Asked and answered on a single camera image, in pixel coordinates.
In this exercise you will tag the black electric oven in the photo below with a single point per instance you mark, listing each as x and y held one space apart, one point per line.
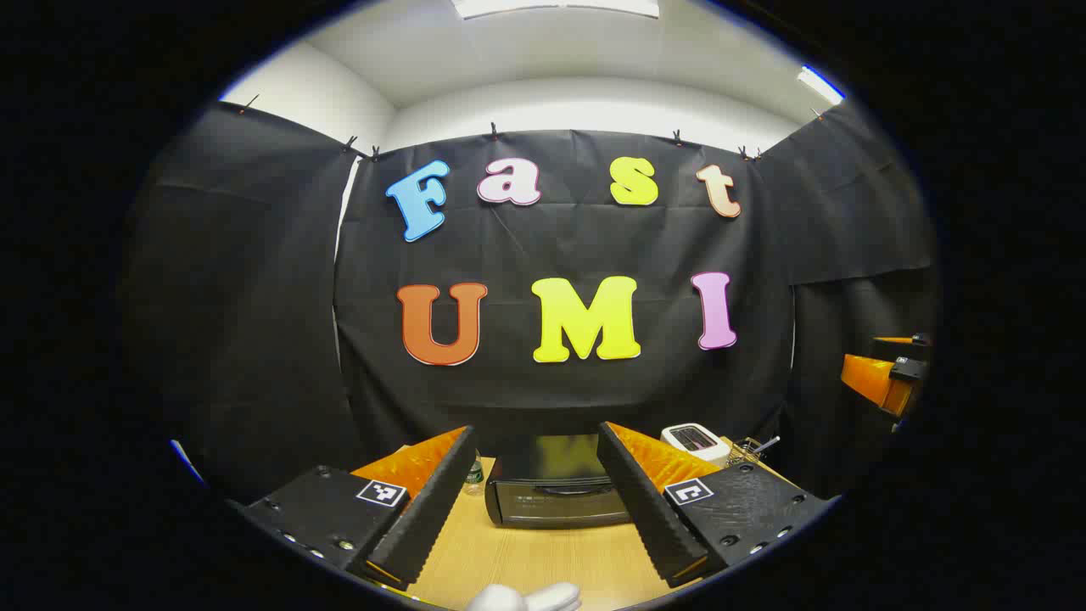
551 501

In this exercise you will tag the clear cutlery holder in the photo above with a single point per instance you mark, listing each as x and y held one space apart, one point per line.
743 454

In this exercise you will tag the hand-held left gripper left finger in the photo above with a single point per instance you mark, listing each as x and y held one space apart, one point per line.
433 501

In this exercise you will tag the white toaster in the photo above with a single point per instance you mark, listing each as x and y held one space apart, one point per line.
691 441

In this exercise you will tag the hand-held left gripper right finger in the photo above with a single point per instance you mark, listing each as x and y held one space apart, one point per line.
645 509

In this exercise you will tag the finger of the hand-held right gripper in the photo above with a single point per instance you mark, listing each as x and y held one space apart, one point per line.
874 380
901 341

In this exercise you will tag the clear plastic water bottle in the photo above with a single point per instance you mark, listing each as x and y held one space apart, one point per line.
474 477

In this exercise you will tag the metal spoon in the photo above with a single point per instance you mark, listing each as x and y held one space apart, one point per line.
766 443

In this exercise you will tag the black backdrop cloth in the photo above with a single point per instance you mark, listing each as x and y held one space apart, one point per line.
551 399

